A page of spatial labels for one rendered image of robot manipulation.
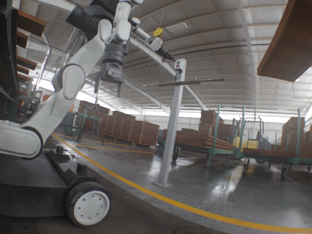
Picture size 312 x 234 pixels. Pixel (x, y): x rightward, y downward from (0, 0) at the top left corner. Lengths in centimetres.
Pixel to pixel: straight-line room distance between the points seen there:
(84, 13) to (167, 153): 126
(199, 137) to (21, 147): 252
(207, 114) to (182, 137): 815
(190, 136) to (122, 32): 236
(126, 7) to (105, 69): 34
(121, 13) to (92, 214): 87
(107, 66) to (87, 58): 22
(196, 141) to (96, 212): 229
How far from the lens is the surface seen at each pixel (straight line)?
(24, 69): 198
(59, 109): 69
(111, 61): 61
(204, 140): 265
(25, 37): 114
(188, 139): 276
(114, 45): 63
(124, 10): 76
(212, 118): 1075
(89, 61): 79
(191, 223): 85
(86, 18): 87
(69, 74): 69
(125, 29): 67
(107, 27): 87
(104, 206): 66
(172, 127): 139
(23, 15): 92
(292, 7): 61
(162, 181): 143
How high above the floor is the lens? 42
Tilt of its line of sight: 8 degrees up
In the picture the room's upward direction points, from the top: 10 degrees clockwise
